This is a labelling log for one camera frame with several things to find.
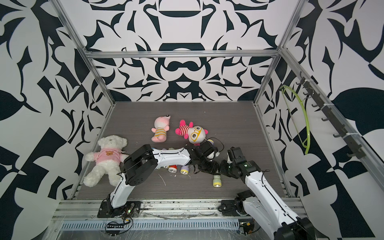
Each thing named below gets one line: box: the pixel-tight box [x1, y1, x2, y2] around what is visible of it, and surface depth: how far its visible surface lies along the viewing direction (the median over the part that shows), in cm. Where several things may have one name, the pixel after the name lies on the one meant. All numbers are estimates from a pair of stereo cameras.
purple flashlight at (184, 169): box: [180, 165, 190, 175], surface depth 86 cm
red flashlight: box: [168, 164, 178, 173], surface depth 86 cm
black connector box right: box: [239, 221, 255, 235], surface depth 73 cm
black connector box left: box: [107, 224, 125, 229], surface depth 74 cm
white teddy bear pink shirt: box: [83, 135, 129, 188], surface depth 84 cm
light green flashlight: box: [212, 175, 222, 188], surface depth 82 cm
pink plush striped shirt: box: [151, 114, 171, 143], surface depth 100 cm
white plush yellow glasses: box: [175, 119, 209, 146], surface depth 98 cm
